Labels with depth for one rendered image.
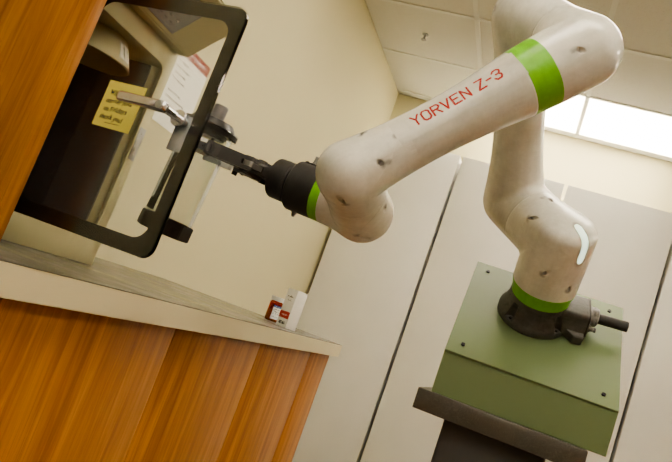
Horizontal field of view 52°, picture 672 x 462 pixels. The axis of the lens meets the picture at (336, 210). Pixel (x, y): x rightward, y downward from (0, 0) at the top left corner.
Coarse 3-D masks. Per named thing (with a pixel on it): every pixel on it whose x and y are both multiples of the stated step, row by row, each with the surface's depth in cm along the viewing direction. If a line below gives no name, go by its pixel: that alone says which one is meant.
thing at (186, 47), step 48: (144, 0) 111; (192, 0) 108; (96, 48) 112; (144, 48) 108; (192, 48) 105; (96, 96) 109; (192, 96) 102; (48, 144) 110; (96, 144) 106; (144, 144) 103; (192, 144) 100; (48, 192) 107; (96, 192) 104; (144, 192) 101; (96, 240) 101; (144, 240) 98
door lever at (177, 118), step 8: (120, 96) 101; (128, 96) 100; (136, 96) 100; (144, 96) 99; (136, 104) 99; (144, 104) 99; (152, 104) 98; (160, 104) 97; (168, 104) 98; (168, 112) 99; (176, 112) 101; (184, 112) 102; (176, 120) 101; (184, 120) 101
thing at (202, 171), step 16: (208, 128) 129; (224, 144) 132; (192, 160) 129; (208, 160) 130; (192, 176) 129; (208, 176) 131; (192, 192) 129; (176, 208) 128; (192, 208) 130; (192, 224) 132
